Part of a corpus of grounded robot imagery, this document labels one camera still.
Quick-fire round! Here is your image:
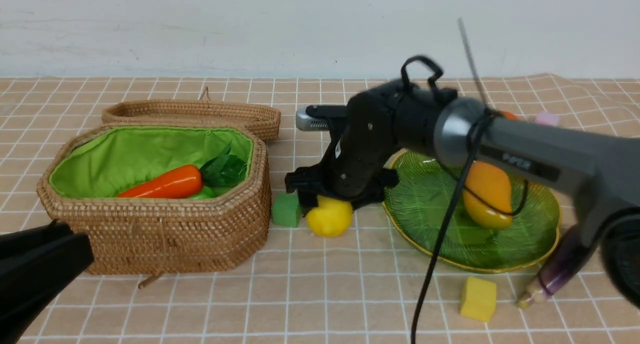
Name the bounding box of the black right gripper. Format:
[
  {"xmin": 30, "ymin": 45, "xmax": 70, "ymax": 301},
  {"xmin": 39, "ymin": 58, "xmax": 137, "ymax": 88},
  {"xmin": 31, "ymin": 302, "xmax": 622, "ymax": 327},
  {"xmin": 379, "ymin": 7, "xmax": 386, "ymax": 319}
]
[{"xmin": 285, "ymin": 79, "xmax": 458, "ymax": 211}]

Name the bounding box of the green foam cube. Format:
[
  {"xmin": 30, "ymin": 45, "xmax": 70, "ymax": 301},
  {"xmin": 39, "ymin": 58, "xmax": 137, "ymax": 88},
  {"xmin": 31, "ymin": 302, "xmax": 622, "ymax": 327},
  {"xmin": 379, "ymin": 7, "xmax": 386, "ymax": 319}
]
[{"xmin": 271, "ymin": 192, "xmax": 303, "ymax": 228}]

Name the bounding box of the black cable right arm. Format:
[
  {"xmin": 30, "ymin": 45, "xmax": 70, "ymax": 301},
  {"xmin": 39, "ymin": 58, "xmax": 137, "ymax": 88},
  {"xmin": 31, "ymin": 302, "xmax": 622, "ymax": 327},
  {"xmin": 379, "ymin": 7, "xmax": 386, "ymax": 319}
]
[{"xmin": 400, "ymin": 18, "xmax": 530, "ymax": 344}]

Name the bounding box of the green cucumber toy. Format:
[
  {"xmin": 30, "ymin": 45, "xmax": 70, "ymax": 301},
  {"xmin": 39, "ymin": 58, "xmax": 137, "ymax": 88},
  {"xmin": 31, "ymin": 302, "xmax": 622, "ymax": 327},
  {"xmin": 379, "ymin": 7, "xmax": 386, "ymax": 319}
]
[{"xmin": 188, "ymin": 186, "xmax": 218, "ymax": 200}]

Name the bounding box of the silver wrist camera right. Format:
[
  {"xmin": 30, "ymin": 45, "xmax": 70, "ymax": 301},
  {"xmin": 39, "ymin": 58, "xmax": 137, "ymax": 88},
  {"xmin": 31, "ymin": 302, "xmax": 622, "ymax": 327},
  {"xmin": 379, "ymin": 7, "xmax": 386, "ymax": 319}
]
[{"xmin": 295, "ymin": 104, "xmax": 347, "ymax": 132}]

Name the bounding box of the purple eggplant toy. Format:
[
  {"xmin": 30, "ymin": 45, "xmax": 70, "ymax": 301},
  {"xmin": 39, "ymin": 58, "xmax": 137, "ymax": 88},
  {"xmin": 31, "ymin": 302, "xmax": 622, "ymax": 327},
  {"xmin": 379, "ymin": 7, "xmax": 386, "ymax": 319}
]
[{"xmin": 517, "ymin": 225, "xmax": 599, "ymax": 310}]

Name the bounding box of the yellow lemon toy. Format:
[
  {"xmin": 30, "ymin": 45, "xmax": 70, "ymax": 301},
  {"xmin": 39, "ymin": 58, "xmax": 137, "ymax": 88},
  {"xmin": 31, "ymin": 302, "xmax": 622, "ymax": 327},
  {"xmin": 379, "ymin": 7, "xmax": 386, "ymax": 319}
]
[{"xmin": 306, "ymin": 195, "xmax": 354, "ymax": 239}]

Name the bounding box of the woven wicker basket lid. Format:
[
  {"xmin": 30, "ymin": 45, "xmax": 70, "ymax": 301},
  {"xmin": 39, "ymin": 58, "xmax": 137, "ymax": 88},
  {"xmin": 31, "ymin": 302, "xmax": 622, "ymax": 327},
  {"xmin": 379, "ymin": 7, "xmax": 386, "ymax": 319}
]
[{"xmin": 102, "ymin": 88, "xmax": 282, "ymax": 142}]

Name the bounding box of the yellow foam cube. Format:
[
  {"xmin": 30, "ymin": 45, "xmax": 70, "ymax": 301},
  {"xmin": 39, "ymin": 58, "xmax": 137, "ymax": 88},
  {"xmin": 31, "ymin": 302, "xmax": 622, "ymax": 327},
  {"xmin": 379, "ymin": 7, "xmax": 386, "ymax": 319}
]
[{"xmin": 459, "ymin": 276, "xmax": 498, "ymax": 322}]

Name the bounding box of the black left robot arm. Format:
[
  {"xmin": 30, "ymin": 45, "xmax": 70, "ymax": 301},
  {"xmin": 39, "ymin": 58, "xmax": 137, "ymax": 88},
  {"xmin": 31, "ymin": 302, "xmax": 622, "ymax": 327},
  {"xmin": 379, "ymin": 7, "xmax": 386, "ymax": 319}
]
[{"xmin": 0, "ymin": 219, "xmax": 94, "ymax": 344}]

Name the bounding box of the checkered beige tablecloth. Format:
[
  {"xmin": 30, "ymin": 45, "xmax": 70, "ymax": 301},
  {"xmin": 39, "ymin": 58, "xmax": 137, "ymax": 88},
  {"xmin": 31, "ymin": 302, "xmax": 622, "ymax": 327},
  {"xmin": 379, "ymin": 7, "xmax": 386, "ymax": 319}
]
[{"xmin": 0, "ymin": 77, "xmax": 639, "ymax": 344}]

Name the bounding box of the green leaf glass plate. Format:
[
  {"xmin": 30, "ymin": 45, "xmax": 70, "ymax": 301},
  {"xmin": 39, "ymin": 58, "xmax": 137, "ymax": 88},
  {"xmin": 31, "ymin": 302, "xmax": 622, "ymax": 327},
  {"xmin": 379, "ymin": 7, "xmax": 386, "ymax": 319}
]
[{"xmin": 383, "ymin": 150, "xmax": 562, "ymax": 274}]

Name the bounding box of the orange carrot toy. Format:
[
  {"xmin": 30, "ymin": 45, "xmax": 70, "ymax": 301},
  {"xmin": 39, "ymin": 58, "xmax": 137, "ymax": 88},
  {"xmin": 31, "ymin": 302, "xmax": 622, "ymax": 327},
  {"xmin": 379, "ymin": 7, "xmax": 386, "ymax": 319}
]
[{"xmin": 117, "ymin": 143, "xmax": 249, "ymax": 199}]

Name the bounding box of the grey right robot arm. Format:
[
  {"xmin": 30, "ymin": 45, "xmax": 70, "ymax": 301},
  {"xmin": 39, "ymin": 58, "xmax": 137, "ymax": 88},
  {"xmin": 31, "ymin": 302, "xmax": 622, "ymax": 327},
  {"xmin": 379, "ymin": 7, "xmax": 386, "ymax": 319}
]
[{"xmin": 285, "ymin": 77, "xmax": 639, "ymax": 306}]

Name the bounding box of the pink foam cube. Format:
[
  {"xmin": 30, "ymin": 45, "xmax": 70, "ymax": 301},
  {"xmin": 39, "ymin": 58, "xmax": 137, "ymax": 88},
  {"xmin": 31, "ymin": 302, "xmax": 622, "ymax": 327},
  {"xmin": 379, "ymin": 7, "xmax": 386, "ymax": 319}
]
[{"xmin": 534, "ymin": 111, "xmax": 560, "ymax": 127}]

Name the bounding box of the orange persimmon toy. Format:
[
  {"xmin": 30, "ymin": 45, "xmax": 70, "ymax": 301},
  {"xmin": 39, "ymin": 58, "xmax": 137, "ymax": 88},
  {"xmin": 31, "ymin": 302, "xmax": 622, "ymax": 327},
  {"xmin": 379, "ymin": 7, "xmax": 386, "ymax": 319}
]
[{"xmin": 500, "ymin": 110, "xmax": 520, "ymax": 121}]

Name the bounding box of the woven wicker basket green lining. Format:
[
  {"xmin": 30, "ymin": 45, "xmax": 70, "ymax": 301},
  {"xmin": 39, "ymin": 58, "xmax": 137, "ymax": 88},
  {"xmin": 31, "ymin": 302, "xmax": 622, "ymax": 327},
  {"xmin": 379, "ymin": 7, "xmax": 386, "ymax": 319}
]
[{"xmin": 37, "ymin": 124, "xmax": 272, "ymax": 276}]

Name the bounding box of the orange yellow mango toy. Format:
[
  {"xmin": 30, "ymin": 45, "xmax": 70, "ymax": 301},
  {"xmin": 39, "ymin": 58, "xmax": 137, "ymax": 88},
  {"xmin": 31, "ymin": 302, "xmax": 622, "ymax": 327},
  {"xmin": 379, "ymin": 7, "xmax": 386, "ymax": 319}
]
[{"xmin": 462, "ymin": 161, "xmax": 512, "ymax": 230}]

